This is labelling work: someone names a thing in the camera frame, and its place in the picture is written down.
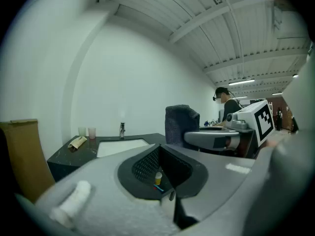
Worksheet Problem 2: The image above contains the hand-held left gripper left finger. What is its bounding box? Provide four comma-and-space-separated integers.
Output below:
34, 144, 178, 236

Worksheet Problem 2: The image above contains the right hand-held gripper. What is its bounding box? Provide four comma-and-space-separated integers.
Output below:
184, 99, 275, 159

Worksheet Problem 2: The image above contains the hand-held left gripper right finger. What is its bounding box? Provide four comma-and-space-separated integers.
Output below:
159, 144, 278, 236

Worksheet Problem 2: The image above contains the dark blue cloth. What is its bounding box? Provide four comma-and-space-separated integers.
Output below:
165, 104, 200, 150

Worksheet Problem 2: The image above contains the black marble vanity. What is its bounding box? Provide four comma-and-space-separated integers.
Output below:
46, 132, 170, 183

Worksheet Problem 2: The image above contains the white sink basin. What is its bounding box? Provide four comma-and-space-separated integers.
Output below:
96, 138, 151, 158

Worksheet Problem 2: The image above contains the beige paper packet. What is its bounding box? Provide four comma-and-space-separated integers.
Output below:
70, 135, 88, 149
67, 142, 82, 153

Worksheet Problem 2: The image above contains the long ceiling tube light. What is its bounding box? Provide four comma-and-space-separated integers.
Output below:
228, 78, 255, 86

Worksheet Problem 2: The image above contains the brown cardboard board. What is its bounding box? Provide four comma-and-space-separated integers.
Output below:
0, 118, 56, 204

